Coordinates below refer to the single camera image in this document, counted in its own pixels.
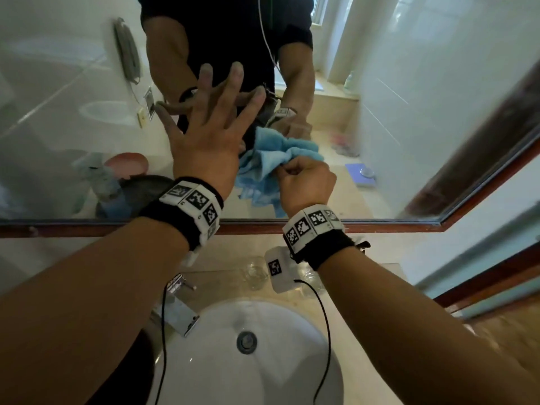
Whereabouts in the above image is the black wristband with marker tags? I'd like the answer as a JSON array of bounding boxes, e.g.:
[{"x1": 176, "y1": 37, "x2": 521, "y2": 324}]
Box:
[
  {"x1": 281, "y1": 204, "x2": 371, "y2": 271},
  {"x1": 139, "y1": 176, "x2": 224, "y2": 252}
]

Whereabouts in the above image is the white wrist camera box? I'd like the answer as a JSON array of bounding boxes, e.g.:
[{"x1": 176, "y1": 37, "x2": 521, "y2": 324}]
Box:
[{"x1": 264, "y1": 246, "x2": 303, "y2": 295}]

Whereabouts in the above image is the wood framed wall mirror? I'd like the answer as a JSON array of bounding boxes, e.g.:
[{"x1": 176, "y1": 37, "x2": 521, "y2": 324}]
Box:
[{"x1": 0, "y1": 0, "x2": 540, "y2": 239}]

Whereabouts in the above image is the person's left forearm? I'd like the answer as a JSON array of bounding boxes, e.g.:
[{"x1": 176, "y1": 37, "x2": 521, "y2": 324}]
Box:
[{"x1": 0, "y1": 217, "x2": 191, "y2": 405}]

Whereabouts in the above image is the chrome faucet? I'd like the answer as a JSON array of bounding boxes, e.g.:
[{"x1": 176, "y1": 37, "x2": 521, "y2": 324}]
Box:
[{"x1": 149, "y1": 273, "x2": 200, "y2": 338}]

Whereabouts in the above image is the clear drinking glass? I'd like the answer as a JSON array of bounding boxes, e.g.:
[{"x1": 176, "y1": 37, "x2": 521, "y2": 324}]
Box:
[{"x1": 242, "y1": 256, "x2": 271, "y2": 292}]

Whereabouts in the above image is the thin black cable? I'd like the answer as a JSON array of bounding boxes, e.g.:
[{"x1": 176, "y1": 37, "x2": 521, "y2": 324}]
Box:
[
  {"x1": 154, "y1": 282, "x2": 170, "y2": 405},
  {"x1": 294, "y1": 278, "x2": 333, "y2": 405}
]

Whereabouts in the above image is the white ceramic sink basin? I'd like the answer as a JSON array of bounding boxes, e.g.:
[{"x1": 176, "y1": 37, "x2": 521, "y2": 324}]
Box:
[{"x1": 145, "y1": 298, "x2": 345, "y2": 405}]

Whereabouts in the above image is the person's left hand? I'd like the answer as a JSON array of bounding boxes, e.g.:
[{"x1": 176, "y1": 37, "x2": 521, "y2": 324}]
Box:
[{"x1": 155, "y1": 62, "x2": 267, "y2": 200}]

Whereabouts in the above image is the person's right hand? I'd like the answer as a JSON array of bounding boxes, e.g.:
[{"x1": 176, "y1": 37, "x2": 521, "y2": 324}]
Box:
[{"x1": 274, "y1": 156, "x2": 337, "y2": 218}]

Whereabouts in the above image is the metal sink drain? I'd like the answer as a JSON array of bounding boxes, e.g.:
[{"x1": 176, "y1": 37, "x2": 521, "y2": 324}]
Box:
[{"x1": 236, "y1": 330, "x2": 258, "y2": 356}]

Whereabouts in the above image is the person's right forearm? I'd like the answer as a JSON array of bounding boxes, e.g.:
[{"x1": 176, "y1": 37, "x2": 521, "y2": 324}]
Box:
[{"x1": 316, "y1": 246, "x2": 540, "y2": 405}]

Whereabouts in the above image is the brown wooden door frame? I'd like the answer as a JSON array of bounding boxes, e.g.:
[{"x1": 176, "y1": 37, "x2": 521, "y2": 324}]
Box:
[{"x1": 434, "y1": 244, "x2": 540, "y2": 312}]

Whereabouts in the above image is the blue cleaning cloth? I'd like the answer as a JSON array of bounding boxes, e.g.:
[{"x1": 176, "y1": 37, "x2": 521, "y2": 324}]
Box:
[{"x1": 234, "y1": 126, "x2": 325, "y2": 219}]

